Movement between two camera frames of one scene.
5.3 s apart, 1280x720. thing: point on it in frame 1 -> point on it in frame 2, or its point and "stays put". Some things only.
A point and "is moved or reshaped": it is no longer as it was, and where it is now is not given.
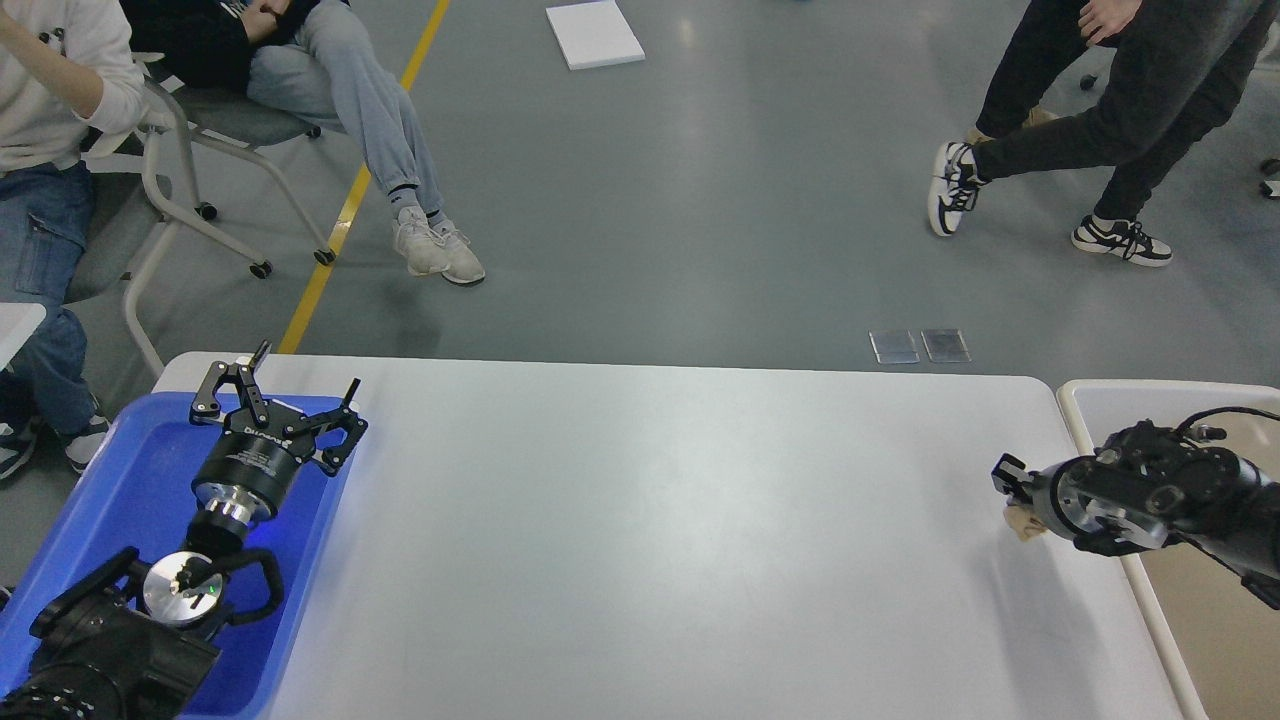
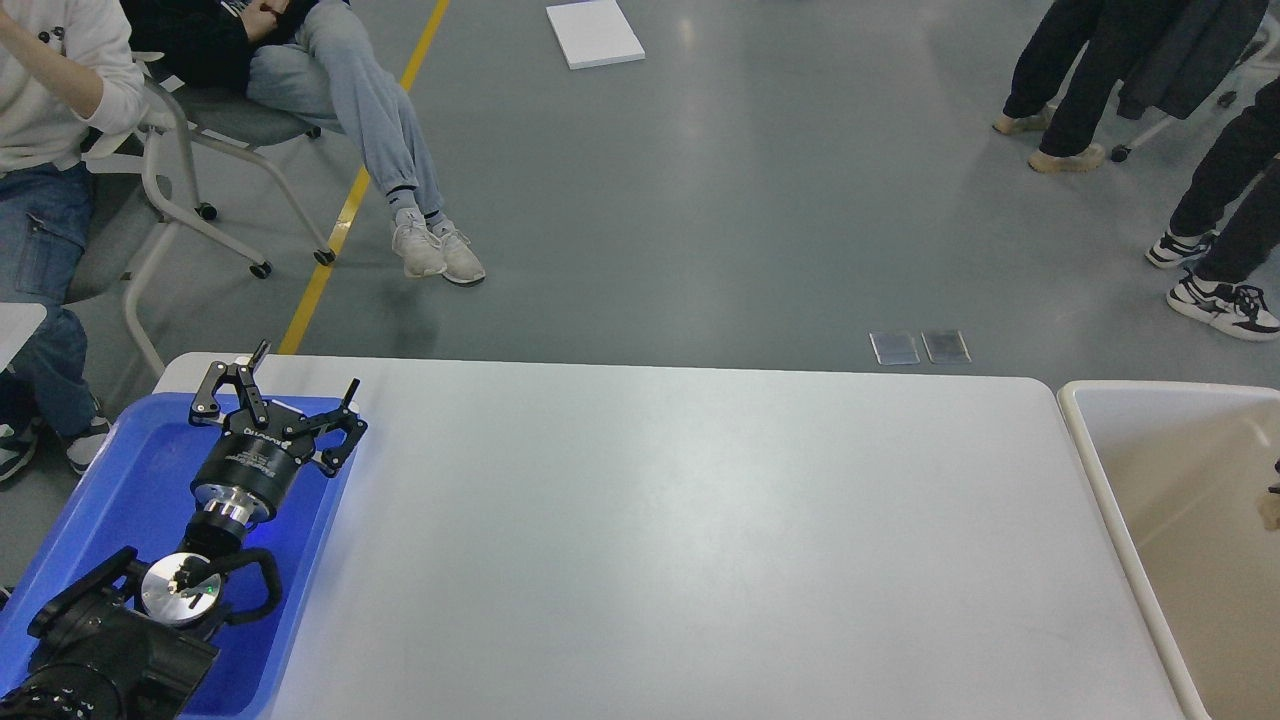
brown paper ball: x=1024 y=523 is moved or reshaped
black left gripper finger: x=205 y=407 stays put
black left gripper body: x=245 y=476 stays put
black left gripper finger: x=346 y=418 stays put
